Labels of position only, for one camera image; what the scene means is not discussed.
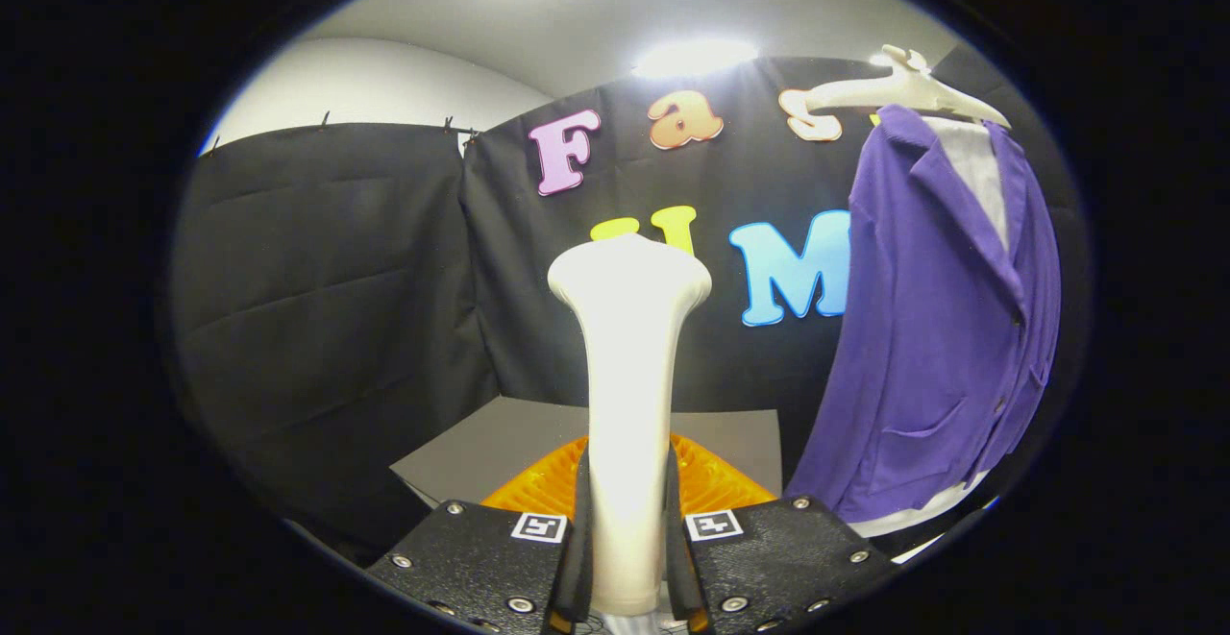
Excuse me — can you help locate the white mannequin torso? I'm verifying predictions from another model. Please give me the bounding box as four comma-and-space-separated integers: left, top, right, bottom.
846, 116, 1010, 540

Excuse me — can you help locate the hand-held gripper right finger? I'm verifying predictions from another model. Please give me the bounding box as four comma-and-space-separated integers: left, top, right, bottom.
666, 433, 899, 635

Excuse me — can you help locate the white garment steamer head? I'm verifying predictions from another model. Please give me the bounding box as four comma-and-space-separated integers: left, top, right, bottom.
547, 233, 714, 617

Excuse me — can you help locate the ceiling light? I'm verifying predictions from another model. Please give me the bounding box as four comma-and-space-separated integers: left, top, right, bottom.
631, 37, 760, 79

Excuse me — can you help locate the purple jacket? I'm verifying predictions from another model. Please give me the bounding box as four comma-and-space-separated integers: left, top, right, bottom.
783, 104, 1063, 525

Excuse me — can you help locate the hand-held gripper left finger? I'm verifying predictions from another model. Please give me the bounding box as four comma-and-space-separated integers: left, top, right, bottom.
363, 435, 595, 635

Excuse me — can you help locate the black backdrop cloth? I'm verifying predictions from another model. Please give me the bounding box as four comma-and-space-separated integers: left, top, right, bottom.
168, 44, 1096, 569

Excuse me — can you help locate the white clothes hanger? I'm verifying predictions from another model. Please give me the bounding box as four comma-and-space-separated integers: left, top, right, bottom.
805, 44, 1012, 129

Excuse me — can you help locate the grey cabinet with dark top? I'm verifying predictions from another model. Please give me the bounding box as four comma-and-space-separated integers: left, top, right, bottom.
389, 395, 781, 511

